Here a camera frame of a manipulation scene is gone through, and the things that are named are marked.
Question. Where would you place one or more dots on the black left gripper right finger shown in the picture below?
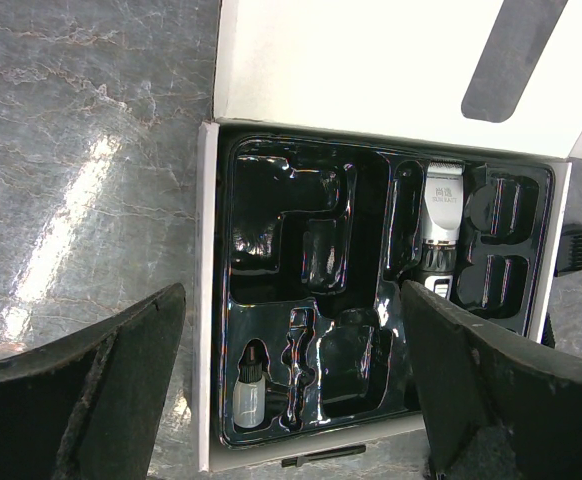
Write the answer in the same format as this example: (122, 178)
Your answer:
(477, 380)

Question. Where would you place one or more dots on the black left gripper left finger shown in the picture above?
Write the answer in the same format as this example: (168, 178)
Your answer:
(88, 405)

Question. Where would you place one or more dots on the silver black hair clipper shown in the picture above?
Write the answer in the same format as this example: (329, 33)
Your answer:
(442, 211)

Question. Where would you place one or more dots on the white cardboard clipper box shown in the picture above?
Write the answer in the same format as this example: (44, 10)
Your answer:
(480, 77)

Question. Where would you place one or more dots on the black comb guard far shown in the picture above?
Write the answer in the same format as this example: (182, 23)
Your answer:
(569, 256)

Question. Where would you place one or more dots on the black plastic box tray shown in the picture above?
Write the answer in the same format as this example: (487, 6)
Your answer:
(314, 238)

